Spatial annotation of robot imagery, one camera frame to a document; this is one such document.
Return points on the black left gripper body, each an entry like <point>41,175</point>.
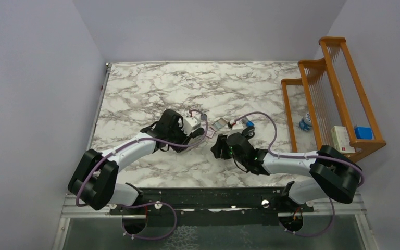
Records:
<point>180,137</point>

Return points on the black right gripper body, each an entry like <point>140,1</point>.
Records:
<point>226,151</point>

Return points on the staple tray with staples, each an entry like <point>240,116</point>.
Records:
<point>219,124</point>

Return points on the red white staple box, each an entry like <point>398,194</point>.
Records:
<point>209,132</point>

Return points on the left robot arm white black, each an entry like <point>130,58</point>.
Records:
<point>94,181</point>

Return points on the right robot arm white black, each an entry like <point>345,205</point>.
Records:
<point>330,174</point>

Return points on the blue grey small cylinder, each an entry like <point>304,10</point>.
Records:
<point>247,122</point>

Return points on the blue white bottle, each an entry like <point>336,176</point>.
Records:
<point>305,123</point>

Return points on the wooden orange rack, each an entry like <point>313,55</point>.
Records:
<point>335,96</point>

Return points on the blue small box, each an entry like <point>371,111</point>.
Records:
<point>363,133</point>

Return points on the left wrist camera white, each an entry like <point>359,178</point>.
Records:
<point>190,124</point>

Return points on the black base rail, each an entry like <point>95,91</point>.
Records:
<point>211,206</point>

